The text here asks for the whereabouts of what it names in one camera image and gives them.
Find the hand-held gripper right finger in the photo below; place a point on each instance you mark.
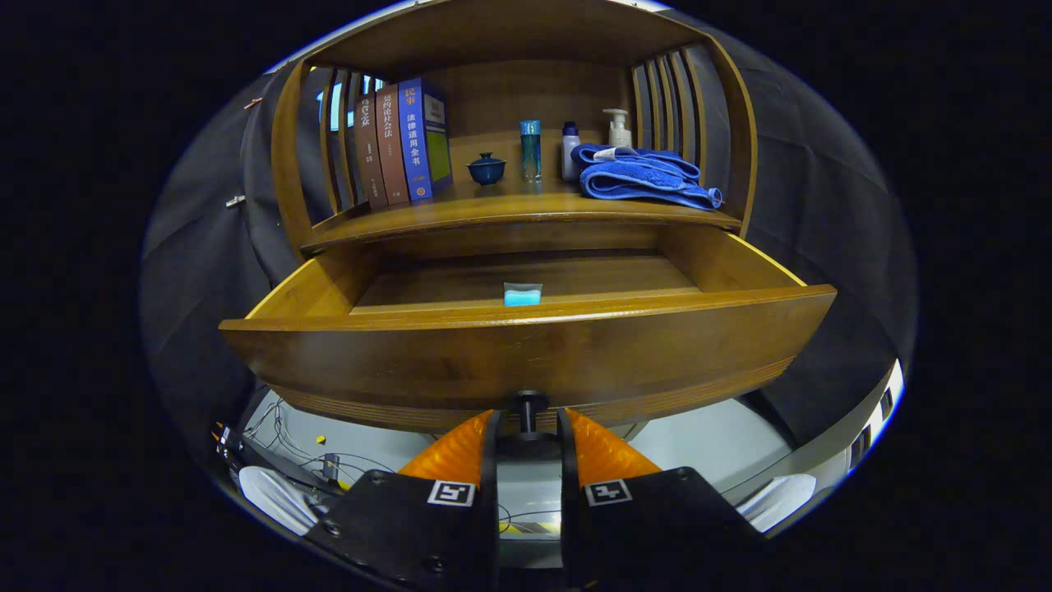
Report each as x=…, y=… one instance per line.
x=633, y=534

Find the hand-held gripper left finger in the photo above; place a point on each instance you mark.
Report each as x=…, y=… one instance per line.
x=427, y=534

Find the wooden drawer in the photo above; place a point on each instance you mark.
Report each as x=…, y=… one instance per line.
x=534, y=362

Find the blue cleanser tube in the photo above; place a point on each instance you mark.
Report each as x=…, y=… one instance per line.
x=523, y=296

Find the wooden countertop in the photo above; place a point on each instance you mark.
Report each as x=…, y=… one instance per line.
x=509, y=210

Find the wooden cabinet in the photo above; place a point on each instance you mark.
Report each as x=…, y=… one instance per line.
x=509, y=33

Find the white shoe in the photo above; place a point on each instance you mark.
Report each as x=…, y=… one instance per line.
x=777, y=501
x=275, y=497

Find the blue folded towel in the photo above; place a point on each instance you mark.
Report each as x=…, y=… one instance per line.
x=641, y=177

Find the blue lidded teacup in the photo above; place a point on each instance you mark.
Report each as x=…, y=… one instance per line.
x=486, y=171

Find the dark brown book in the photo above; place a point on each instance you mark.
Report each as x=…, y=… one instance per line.
x=370, y=152

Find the white bottle with blue cap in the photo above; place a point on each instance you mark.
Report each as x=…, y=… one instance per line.
x=570, y=152

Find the reddish brown book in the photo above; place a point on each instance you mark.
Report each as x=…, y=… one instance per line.
x=391, y=148

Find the blue book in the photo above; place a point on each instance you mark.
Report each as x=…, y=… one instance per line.
x=417, y=140

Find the teal glass bottle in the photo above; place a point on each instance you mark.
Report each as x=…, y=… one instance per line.
x=530, y=152

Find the white pump bottle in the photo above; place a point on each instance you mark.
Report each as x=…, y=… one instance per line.
x=618, y=131

